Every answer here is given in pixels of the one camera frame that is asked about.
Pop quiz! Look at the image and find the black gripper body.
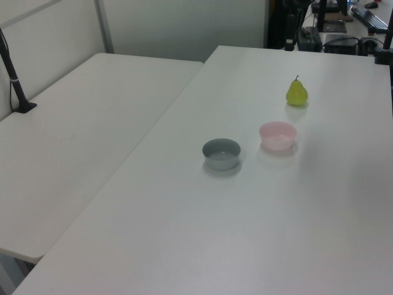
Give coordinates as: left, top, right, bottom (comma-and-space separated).
282, 0, 309, 16

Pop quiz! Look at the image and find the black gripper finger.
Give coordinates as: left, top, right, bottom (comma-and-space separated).
291, 15, 298, 52
284, 14, 292, 52

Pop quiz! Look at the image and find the green pear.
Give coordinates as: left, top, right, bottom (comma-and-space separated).
286, 74, 309, 107

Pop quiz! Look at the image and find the pink plastic bowl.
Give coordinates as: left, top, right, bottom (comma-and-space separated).
259, 121, 298, 151

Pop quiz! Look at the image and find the grey plastic bowl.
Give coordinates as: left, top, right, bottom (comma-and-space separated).
201, 138, 242, 171

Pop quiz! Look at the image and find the black box with green top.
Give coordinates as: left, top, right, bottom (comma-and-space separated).
296, 26, 324, 52

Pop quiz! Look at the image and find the black monitor stand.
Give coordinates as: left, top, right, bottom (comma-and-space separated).
315, 0, 349, 33

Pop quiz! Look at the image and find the brown wooden board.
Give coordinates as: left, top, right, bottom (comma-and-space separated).
324, 12, 354, 23

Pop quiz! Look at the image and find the black flat electronics box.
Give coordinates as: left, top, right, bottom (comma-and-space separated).
323, 34, 360, 55

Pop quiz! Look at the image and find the black computer keyboard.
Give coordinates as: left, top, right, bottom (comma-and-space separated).
351, 7, 389, 30

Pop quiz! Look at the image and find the black clamped pole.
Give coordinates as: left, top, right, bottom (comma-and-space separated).
373, 17, 393, 66

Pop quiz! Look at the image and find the small black camera device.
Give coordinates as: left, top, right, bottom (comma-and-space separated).
359, 28, 379, 57

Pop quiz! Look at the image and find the black camera stand with base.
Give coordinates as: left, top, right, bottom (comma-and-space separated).
0, 26, 38, 114

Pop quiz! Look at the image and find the thin black stand cable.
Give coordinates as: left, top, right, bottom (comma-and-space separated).
0, 28, 17, 112

